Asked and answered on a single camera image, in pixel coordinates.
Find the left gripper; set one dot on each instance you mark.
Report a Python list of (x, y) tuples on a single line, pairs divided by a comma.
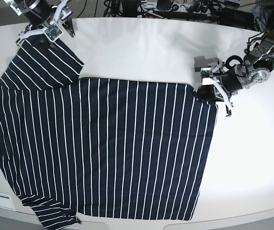
[(216, 92)]

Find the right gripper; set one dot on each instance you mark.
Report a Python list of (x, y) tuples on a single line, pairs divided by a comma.
[(47, 23)]

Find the navy white striped T-shirt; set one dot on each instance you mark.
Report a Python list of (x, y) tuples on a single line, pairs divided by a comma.
[(96, 146)]

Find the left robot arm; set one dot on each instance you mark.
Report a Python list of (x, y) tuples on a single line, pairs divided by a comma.
[(224, 79)]

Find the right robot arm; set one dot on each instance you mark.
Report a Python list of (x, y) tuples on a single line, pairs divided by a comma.
[(46, 22)]

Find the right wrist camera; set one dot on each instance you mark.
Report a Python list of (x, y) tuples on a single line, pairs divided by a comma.
[(53, 32)]

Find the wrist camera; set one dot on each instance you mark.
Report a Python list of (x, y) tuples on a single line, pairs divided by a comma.
[(53, 32), (207, 76)]

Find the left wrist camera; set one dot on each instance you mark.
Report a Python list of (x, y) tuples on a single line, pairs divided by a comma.
[(207, 76)]

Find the black cable clutter background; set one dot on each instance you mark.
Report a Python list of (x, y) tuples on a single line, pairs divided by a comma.
[(255, 15)]

